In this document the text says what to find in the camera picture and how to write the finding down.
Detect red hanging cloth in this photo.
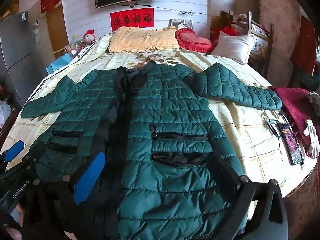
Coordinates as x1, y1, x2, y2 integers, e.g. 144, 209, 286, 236
290, 15, 318, 75

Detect red heart cushion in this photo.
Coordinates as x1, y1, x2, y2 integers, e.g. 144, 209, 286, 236
175, 28, 213, 53

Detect floral bedsheet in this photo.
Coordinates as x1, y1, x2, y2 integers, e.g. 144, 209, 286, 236
0, 34, 318, 198

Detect framed photo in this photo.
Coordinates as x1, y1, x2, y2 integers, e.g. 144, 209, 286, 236
169, 19, 193, 30

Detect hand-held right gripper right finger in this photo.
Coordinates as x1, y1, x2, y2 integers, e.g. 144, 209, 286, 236
209, 152, 288, 240

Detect dark red blanket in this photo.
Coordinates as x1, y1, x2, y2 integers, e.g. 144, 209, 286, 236
271, 86, 318, 158

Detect grey refrigerator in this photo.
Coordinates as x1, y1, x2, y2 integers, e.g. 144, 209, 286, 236
0, 12, 40, 105

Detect white glove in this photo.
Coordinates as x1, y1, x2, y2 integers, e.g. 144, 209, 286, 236
303, 119, 320, 159

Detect wooden door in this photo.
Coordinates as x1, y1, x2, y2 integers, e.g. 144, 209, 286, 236
46, 5, 69, 58

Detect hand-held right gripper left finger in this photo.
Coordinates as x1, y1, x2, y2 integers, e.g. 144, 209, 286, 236
24, 152, 106, 240

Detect plush toy with red hat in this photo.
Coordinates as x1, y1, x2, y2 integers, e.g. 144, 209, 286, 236
82, 29, 98, 45

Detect red wall banner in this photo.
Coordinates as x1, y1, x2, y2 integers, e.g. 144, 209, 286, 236
110, 7, 155, 32

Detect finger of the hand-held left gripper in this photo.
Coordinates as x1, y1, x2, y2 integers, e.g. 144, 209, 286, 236
0, 141, 25, 164
5, 140, 54, 178

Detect black phone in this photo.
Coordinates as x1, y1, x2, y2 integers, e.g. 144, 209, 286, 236
277, 122, 304, 165

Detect green quilted jacket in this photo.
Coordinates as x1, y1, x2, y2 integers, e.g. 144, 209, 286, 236
20, 62, 283, 240

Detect yellow frilled pillow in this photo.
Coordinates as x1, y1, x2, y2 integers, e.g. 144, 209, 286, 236
108, 26, 181, 53

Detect red clothes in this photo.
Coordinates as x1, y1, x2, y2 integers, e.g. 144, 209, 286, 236
212, 26, 240, 45

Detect blue lanyard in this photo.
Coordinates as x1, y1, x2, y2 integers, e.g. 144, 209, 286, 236
267, 111, 285, 140

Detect wooden chair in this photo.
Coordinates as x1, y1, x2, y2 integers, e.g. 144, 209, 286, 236
229, 10, 274, 78

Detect white pillow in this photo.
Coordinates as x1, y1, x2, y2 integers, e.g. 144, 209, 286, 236
211, 32, 254, 64

